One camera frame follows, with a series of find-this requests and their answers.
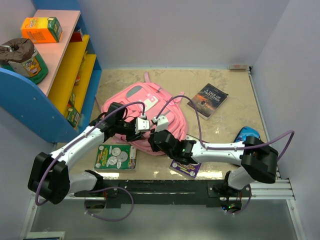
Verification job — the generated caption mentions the red item on shelf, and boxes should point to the red item on shelf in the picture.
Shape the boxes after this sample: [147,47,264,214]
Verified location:
[70,28,84,43]

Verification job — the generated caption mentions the green paperback book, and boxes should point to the green paperback book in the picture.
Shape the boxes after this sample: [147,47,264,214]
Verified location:
[94,144,137,172]

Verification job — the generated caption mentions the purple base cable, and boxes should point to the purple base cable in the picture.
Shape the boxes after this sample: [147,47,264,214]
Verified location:
[84,186,135,222]
[224,184,254,216]

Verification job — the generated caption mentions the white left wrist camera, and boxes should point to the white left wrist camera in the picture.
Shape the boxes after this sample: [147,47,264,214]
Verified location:
[135,117,150,134]

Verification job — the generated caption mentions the small pink white eraser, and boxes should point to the small pink white eraser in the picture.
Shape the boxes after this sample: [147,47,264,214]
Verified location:
[227,64,249,71]

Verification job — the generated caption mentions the dark novel Two Cities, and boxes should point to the dark novel Two Cities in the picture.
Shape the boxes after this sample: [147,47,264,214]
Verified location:
[191,83,229,120]

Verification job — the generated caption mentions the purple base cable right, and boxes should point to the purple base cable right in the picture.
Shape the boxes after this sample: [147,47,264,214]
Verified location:
[224,184,254,216]

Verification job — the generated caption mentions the brown topped green canister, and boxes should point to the brown topped green canister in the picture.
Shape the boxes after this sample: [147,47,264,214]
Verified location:
[0,38,49,84]

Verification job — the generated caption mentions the blue pencil case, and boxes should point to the blue pencil case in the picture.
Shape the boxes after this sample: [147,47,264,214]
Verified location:
[234,126,261,143]

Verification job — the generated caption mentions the pink student backpack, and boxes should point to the pink student backpack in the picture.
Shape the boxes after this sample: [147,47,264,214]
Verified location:
[100,72,188,156]

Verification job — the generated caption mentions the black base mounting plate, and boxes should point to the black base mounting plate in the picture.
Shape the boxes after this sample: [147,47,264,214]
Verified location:
[74,179,251,209]

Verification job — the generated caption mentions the orange green juice box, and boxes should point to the orange green juice box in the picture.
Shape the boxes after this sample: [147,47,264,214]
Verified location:
[20,17,63,44]

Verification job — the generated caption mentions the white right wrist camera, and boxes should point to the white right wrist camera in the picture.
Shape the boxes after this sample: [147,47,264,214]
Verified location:
[151,114,169,132]

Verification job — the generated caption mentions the green box on lower shelf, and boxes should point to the green box on lower shelf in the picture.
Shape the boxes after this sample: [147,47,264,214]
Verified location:
[66,106,80,128]

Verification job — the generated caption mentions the blue pink yellow shelf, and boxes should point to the blue pink yellow shelf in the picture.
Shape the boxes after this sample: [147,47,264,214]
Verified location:
[0,0,102,134]

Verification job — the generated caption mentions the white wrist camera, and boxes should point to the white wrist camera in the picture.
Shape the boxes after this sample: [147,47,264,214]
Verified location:
[135,117,150,134]
[151,114,169,132]

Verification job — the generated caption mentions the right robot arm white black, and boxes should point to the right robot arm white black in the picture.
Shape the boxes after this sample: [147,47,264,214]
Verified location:
[148,130,278,197]

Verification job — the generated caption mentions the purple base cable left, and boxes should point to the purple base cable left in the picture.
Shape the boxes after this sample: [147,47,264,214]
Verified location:
[84,186,135,222]

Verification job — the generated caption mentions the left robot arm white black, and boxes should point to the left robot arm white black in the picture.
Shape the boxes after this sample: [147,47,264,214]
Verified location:
[27,101,150,205]

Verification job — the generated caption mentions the purple paperback book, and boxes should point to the purple paperback book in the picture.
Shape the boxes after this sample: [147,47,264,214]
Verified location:
[169,134,208,179]

